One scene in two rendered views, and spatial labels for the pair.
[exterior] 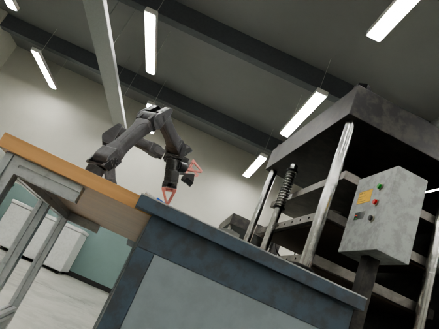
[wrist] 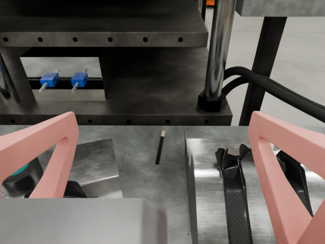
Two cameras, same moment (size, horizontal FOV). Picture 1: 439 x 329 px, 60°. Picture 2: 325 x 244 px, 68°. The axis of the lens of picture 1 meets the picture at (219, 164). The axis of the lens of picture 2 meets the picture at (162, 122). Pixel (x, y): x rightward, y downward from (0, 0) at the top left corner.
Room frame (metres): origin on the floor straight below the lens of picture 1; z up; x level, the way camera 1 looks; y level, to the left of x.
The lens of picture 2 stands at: (1.93, 0.18, 1.28)
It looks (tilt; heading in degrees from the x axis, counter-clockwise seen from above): 37 degrees down; 278
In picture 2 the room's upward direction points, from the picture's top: straight up
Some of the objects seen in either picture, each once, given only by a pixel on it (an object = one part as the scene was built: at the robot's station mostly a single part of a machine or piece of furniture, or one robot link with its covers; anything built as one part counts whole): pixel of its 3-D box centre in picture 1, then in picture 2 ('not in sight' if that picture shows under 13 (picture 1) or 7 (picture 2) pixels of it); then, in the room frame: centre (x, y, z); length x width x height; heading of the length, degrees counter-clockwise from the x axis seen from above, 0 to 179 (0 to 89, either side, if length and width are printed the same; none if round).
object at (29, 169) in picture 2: not in sight; (18, 172); (2.25, -0.09, 0.93); 0.08 x 0.08 x 0.04
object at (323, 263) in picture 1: (321, 282); (74, 12); (2.48, -0.92, 1.01); 1.10 x 0.74 x 0.05; 7
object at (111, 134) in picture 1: (132, 145); not in sight; (1.90, 0.45, 1.17); 0.30 x 0.09 x 0.12; 98
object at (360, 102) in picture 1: (345, 180); not in sight; (2.48, -0.87, 1.75); 1.30 x 0.84 x 0.61; 7
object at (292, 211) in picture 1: (344, 213); not in sight; (2.48, -0.93, 1.51); 1.10 x 0.70 x 0.05; 7
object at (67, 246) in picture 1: (40, 237); not in sight; (8.26, 2.72, 0.47); 1.52 x 0.77 x 0.94; 92
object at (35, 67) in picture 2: not in sight; (83, 53); (2.42, -0.80, 0.87); 0.50 x 0.27 x 0.17; 97
